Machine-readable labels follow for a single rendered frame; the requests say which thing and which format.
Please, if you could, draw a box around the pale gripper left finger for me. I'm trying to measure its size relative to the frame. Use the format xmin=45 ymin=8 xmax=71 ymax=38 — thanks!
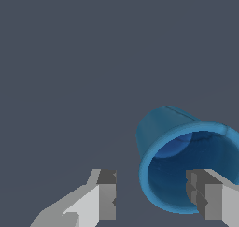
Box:
xmin=29 ymin=168 xmax=118 ymax=227

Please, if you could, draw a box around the blue plastic cup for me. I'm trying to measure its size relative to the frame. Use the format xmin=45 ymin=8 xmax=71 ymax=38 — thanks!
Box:
xmin=135 ymin=106 xmax=239 ymax=215

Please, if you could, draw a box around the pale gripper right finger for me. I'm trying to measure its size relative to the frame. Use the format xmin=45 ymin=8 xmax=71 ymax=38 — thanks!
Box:
xmin=185 ymin=168 xmax=239 ymax=227

